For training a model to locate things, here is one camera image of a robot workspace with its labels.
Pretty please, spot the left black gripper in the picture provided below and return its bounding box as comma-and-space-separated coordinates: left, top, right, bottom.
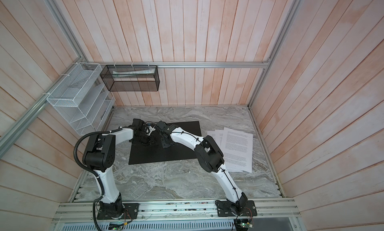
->
133, 133, 160, 146

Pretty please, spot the white folder black inside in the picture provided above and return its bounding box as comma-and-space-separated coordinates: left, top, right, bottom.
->
129, 130, 197, 165

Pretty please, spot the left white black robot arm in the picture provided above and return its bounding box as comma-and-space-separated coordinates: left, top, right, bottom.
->
82, 119, 155, 219

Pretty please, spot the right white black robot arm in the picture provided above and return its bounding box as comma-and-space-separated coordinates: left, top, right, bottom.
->
154, 121, 248, 216

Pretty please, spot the bottom printed paper sheet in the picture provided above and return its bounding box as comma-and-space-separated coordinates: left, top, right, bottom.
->
207, 131, 216, 140

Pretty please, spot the printed paper sheet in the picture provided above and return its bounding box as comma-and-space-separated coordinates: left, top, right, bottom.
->
215, 130, 224, 147
207, 131, 216, 140
221, 128, 253, 173

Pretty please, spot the middle printed paper sheet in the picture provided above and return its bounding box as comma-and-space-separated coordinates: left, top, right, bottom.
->
215, 130, 224, 147

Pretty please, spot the black mesh basket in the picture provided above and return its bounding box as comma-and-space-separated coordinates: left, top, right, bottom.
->
101, 65, 160, 92

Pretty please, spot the paper inside black basket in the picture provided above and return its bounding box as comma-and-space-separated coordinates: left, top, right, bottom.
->
112, 68, 156, 79

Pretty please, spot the top printed paper sheet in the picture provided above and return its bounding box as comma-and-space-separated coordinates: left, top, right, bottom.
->
221, 128, 253, 173

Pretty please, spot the left green circuit board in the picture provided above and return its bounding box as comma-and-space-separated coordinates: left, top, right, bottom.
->
108, 223, 125, 231

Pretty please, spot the green circuit board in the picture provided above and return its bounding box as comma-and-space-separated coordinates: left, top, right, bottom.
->
108, 223, 125, 231
233, 219, 253, 231

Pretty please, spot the right green circuit board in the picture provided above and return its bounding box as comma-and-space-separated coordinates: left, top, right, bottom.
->
233, 219, 253, 231

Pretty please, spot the white wire mesh organizer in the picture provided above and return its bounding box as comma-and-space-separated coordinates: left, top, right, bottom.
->
47, 63, 115, 136

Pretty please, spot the black corrugated cable conduit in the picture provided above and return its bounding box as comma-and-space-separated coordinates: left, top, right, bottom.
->
73, 127, 124, 231

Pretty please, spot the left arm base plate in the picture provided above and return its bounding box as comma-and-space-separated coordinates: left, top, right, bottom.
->
96, 203, 140, 220

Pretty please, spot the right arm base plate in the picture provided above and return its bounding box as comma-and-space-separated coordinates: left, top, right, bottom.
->
215, 200, 258, 217

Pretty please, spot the horizontal aluminium wall bar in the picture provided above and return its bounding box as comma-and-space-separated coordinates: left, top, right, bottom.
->
97, 61, 270, 68

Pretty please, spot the aluminium front rail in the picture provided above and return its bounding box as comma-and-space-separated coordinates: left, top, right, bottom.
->
52, 198, 301, 223

